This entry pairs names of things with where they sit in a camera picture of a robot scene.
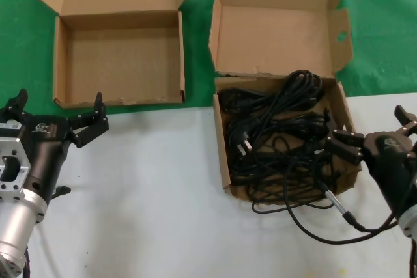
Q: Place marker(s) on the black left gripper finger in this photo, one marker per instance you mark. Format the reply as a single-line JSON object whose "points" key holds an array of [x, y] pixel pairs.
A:
{"points": [[91, 125], [14, 108]]}

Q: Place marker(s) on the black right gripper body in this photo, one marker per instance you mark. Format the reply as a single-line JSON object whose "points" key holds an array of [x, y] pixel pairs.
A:
{"points": [[391, 167]]}

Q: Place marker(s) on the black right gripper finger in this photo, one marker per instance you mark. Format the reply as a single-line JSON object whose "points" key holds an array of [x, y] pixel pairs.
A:
{"points": [[345, 144], [407, 121]]}

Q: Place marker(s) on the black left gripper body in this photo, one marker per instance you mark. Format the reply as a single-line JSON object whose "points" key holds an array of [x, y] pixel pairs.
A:
{"points": [[45, 147]]}

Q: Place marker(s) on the cardboard box with intact lid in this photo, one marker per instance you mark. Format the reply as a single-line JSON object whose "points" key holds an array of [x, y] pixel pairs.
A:
{"points": [[123, 56]]}

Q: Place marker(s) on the cardboard box with torn lid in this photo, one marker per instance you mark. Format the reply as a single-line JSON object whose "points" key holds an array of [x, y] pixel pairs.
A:
{"points": [[277, 30]]}

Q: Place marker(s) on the green table cloth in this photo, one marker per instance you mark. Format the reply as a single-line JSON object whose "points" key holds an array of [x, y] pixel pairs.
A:
{"points": [[202, 30]]}

